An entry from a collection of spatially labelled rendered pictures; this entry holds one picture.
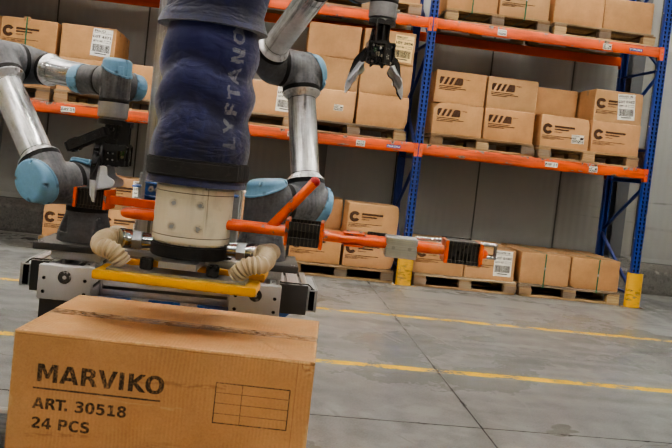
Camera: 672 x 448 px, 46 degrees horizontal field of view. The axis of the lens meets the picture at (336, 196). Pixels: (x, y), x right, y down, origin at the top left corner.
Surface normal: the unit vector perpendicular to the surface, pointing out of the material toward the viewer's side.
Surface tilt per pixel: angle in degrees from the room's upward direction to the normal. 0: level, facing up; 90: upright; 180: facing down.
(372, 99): 87
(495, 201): 90
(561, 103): 90
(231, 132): 73
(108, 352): 90
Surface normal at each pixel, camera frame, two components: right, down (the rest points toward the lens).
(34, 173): -0.46, 0.10
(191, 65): -0.06, -0.29
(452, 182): 0.09, 0.06
